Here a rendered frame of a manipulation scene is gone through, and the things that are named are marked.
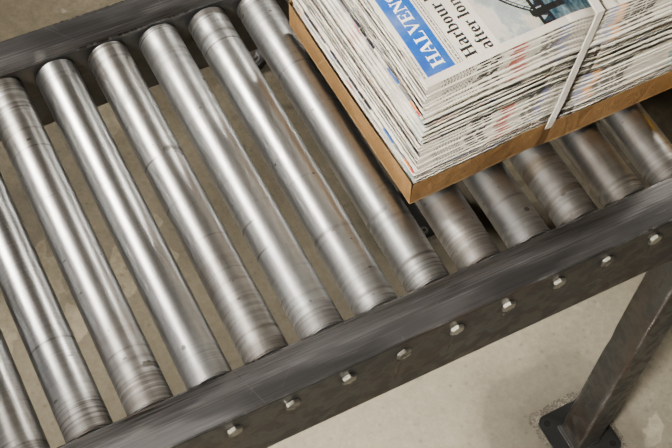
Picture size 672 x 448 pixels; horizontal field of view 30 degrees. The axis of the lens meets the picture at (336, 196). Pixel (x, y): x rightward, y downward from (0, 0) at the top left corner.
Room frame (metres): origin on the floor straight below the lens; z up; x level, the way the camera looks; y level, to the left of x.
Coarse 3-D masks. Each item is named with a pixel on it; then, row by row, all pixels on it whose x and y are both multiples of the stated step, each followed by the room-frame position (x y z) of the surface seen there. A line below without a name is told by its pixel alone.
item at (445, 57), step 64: (320, 0) 0.93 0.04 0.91; (384, 0) 0.84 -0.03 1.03; (448, 0) 0.85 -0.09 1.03; (512, 0) 0.85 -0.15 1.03; (384, 64) 0.81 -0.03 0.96; (448, 64) 0.77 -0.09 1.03; (512, 64) 0.80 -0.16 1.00; (384, 128) 0.81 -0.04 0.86; (448, 128) 0.77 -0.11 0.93; (512, 128) 0.82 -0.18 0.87
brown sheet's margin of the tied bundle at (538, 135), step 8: (560, 120) 0.86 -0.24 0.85; (568, 120) 0.86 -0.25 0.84; (536, 128) 0.84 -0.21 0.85; (544, 128) 0.84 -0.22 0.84; (552, 128) 0.85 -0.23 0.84; (560, 128) 0.86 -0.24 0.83; (536, 136) 0.84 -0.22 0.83; (544, 136) 0.85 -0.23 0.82; (552, 136) 0.85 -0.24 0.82; (560, 136) 0.86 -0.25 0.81; (528, 144) 0.83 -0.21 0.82; (536, 144) 0.84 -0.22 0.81
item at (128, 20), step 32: (128, 0) 1.00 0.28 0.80; (160, 0) 1.00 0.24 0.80; (192, 0) 1.01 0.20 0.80; (224, 0) 1.02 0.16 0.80; (32, 32) 0.93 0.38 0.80; (64, 32) 0.94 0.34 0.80; (96, 32) 0.94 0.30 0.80; (128, 32) 0.95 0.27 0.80; (0, 64) 0.88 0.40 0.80; (32, 64) 0.88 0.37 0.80; (32, 96) 0.88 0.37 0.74; (96, 96) 0.92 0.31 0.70
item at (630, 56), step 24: (624, 0) 0.87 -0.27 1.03; (648, 0) 0.89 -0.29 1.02; (624, 24) 0.88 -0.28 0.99; (648, 24) 0.90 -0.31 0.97; (624, 48) 0.89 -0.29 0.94; (648, 48) 0.91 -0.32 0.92; (600, 72) 0.88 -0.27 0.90; (624, 72) 0.91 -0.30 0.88; (648, 72) 0.93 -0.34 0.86; (576, 96) 0.87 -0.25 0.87; (600, 96) 0.89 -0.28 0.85
